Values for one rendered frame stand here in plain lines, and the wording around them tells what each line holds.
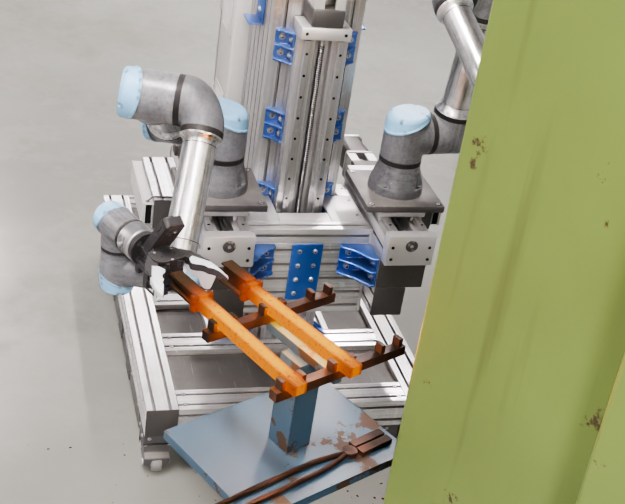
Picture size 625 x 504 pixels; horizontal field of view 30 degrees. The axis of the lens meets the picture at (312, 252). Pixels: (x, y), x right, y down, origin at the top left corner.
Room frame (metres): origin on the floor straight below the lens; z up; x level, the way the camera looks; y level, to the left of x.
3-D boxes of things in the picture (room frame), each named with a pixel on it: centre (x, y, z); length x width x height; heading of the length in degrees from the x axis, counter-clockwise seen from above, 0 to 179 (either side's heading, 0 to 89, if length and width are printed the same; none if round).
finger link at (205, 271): (2.02, 0.20, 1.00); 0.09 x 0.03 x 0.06; 78
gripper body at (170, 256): (2.04, 0.30, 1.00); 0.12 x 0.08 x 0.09; 42
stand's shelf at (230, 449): (1.87, -0.01, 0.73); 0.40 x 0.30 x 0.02; 134
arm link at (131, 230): (2.10, 0.36, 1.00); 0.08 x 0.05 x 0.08; 132
